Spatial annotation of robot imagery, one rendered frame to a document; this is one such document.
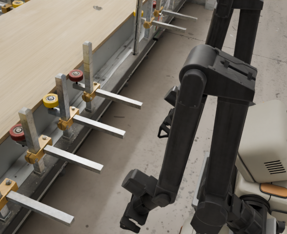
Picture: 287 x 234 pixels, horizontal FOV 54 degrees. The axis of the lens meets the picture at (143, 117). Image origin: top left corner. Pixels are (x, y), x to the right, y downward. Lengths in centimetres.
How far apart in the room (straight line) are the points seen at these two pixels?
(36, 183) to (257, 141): 102
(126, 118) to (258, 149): 204
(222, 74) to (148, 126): 220
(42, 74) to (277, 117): 128
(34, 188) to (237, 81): 113
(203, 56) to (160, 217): 172
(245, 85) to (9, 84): 137
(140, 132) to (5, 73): 132
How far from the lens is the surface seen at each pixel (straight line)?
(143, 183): 79
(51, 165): 149
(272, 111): 86
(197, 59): 49
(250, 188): 86
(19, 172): 160
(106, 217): 210
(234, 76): 50
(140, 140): 252
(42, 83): 165
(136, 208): 89
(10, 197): 126
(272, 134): 79
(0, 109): 153
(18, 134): 137
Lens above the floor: 187
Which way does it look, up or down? 43 degrees down
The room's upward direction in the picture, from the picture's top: 7 degrees clockwise
